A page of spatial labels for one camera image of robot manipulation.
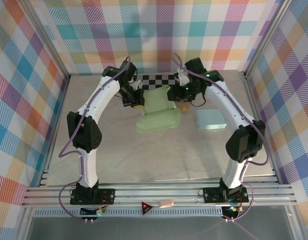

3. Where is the green paper box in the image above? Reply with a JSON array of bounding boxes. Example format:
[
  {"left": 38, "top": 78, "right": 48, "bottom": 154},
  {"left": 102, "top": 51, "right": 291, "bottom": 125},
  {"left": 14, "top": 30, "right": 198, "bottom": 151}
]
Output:
[{"left": 135, "top": 85, "right": 182, "bottom": 135}]

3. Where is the blue paper box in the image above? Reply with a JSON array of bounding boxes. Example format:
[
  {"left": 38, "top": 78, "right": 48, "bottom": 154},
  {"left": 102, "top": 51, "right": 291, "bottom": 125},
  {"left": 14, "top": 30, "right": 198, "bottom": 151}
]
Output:
[{"left": 195, "top": 108, "right": 227, "bottom": 131}]

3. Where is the black grey chessboard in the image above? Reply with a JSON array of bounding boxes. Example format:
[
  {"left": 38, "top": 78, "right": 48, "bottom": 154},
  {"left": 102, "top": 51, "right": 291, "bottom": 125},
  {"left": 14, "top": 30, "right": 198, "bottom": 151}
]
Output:
[{"left": 137, "top": 74, "right": 181, "bottom": 90}]

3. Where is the red black triangle button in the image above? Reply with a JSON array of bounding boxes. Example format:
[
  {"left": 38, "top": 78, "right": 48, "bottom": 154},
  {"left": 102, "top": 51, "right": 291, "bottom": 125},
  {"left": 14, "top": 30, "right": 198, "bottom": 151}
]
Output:
[{"left": 140, "top": 200, "right": 155, "bottom": 216}]

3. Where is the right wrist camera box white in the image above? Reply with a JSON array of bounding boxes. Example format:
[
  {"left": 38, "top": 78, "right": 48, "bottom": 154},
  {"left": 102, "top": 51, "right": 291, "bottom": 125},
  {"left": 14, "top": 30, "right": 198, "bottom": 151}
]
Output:
[{"left": 175, "top": 67, "right": 191, "bottom": 87}]

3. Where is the aluminium side rail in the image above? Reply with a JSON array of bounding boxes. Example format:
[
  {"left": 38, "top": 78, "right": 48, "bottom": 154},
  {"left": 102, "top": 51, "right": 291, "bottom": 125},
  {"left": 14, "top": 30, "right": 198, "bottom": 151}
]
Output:
[
  {"left": 242, "top": 72, "right": 281, "bottom": 186},
  {"left": 38, "top": 74, "right": 71, "bottom": 187}
]

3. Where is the aluminium frame post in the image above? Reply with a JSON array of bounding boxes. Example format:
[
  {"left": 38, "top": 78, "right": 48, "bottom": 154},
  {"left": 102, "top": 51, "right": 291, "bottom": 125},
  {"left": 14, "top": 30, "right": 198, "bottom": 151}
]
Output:
[
  {"left": 242, "top": 0, "right": 296, "bottom": 80},
  {"left": 23, "top": 0, "right": 71, "bottom": 83}
]

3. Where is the aluminium frame rail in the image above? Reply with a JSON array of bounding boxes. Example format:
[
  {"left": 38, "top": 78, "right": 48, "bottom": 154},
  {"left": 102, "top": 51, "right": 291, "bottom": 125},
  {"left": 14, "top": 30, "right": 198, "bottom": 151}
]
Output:
[{"left": 20, "top": 183, "right": 299, "bottom": 208}]

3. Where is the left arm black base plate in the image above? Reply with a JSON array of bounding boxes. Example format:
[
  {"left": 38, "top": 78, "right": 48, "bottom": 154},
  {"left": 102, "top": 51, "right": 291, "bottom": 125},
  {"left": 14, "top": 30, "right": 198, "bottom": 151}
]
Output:
[{"left": 69, "top": 187, "right": 116, "bottom": 206}]

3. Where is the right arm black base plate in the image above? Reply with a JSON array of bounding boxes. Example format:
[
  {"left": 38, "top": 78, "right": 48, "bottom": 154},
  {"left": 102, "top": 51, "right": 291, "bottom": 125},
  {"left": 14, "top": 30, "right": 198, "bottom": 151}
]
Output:
[{"left": 202, "top": 186, "right": 250, "bottom": 204}]

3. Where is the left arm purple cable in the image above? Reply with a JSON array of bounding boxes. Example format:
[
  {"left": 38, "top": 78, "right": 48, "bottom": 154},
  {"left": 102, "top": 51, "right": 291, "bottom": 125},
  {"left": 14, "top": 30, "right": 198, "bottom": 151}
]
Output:
[{"left": 58, "top": 56, "right": 134, "bottom": 222}]

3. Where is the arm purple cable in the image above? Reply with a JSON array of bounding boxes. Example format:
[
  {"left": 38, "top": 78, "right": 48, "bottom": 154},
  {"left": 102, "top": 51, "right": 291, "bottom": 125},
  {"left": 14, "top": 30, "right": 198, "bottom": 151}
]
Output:
[
  {"left": 171, "top": 51, "right": 270, "bottom": 222},
  {"left": 58, "top": 56, "right": 134, "bottom": 222}
]

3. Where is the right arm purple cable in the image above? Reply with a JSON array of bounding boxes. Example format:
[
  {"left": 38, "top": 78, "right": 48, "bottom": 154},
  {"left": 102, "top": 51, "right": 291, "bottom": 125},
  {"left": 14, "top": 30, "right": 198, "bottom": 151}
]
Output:
[{"left": 171, "top": 51, "right": 270, "bottom": 222}]

